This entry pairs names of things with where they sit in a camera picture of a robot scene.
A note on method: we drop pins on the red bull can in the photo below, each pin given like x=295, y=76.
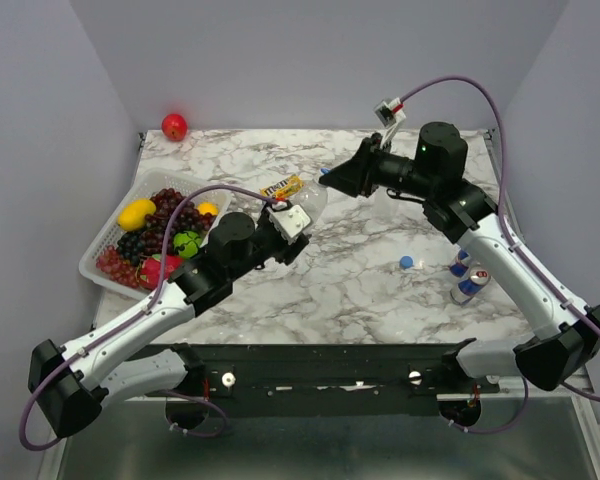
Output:
x=460, y=264
x=474, y=281

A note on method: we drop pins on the dark red grape bunch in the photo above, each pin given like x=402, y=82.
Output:
x=172, y=220

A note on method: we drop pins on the green toy fruit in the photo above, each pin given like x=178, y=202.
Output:
x=186, y=244

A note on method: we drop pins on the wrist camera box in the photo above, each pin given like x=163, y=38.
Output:
x=390, y=112
x=289, y=220

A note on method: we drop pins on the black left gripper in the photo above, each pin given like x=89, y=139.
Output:
x=290, y=252

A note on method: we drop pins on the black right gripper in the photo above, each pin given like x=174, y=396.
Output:
x=361, y=170

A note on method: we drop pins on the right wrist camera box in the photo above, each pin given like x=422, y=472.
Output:
x=390, y=112

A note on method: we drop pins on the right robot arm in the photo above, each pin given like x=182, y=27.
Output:
x=565, y=328

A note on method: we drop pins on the red bull can rear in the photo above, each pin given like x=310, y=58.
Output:
x=460, y=264

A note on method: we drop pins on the small clear plastic bottle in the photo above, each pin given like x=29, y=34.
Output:
x=385, y=208

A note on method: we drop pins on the red bull can front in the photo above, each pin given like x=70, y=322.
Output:
x=474, y=281

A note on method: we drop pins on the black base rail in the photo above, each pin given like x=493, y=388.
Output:
x=321, y=380

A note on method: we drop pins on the yellow mango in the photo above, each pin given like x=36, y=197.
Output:
x=133, y=216

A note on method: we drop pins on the yellow m&m candy packet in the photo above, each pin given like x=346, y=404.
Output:
x=283, y=189

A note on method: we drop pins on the pink dragon fruit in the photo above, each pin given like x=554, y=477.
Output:
x=148, y=273

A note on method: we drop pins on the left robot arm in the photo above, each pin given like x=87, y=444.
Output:
x=67, y=382

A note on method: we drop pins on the large clear plastic bottle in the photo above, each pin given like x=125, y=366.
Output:
x=313, y=198

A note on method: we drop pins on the red apple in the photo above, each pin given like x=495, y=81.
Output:
x=174, y=127

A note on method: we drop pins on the light red grape bunch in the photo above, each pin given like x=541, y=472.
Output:
x=116, y=268

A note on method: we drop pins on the plain blue bottle cap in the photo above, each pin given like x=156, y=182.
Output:
x=406, y=262

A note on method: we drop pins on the dark blue grape bunch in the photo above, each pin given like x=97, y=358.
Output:
x=131, y=247

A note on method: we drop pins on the white plastic basket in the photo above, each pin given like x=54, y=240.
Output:
x=145, y=186

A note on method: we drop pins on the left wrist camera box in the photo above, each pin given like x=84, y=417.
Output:
x=289, y=220

